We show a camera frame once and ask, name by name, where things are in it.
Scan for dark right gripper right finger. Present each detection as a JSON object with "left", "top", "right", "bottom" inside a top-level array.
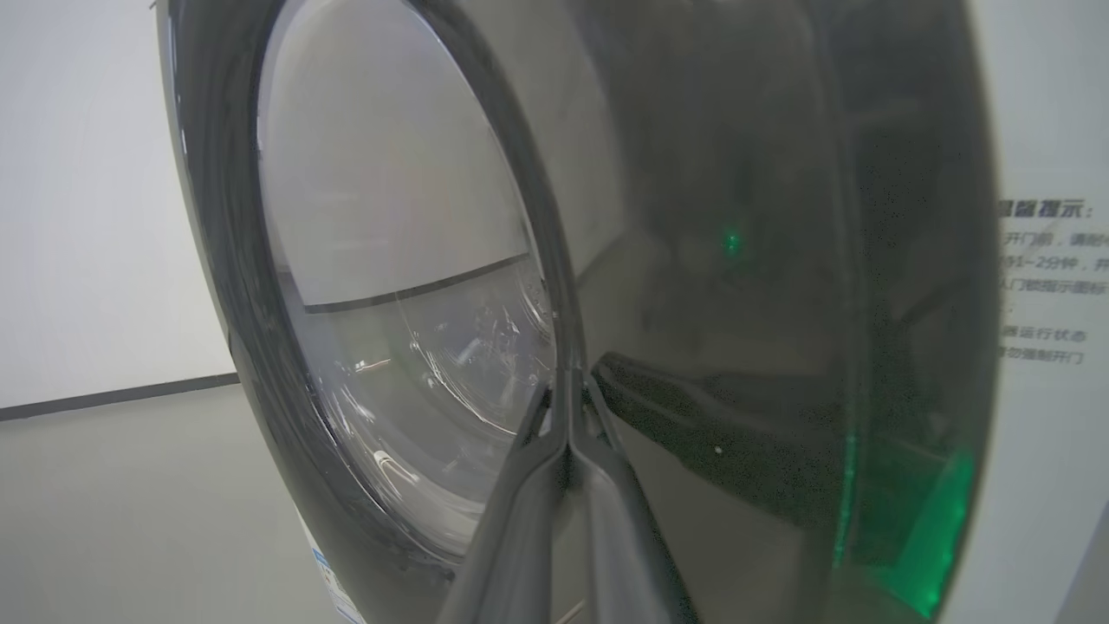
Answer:
[{"left": 567, "top": 373, "right": 694, "bottom": 624}]

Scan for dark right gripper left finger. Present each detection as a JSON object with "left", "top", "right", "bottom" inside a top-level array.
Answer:
[{"left": 438, "top": 381, "right": 573, "bottom": 624}]

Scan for round glass washing machine door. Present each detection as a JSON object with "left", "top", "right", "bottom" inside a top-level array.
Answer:
[{"left": 156, "top": 0, "right": 1002, "bottom": 624}]

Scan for white front-load washing machine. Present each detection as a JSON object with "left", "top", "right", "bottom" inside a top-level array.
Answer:
[{"left": 295, "top": 0, "right": 1109, "bottom": 624}]

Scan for blue energy label sticker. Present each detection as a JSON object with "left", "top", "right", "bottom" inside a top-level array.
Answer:
[{"left": 308, "top": 546, "right": 365, "bottom": 624}]

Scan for small text notice sticker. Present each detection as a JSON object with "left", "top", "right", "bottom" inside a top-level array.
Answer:
[{"left": 996, "top": 198, "right": 1109, "bottom": 369}]

